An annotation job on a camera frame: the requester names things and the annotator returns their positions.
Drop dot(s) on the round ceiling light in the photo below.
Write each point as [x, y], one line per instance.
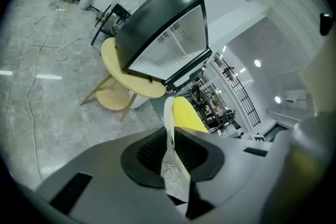
[277, 99]
[257, 63]

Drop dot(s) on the black metal frame table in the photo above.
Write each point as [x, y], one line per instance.
[111, 19]

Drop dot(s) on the black equipment rack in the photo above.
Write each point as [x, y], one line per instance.
[207, 105]

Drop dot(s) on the white cylindrical bin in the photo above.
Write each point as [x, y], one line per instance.
[86, 0]

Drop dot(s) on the white air conditioner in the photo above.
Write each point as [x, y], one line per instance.
[296, 99]

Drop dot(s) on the round wooden side table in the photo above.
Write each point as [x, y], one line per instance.
[136, 84]

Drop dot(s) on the black metal railing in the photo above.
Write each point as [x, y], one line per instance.
[242, 89]

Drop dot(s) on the black fridge with glass door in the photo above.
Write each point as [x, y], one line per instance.
[160, 34]

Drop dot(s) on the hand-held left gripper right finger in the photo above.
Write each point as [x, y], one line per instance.
[231, 165]

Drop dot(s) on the white power strip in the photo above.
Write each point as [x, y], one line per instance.
[60, 10]

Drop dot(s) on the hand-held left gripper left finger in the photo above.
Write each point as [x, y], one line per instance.
[110, 191]

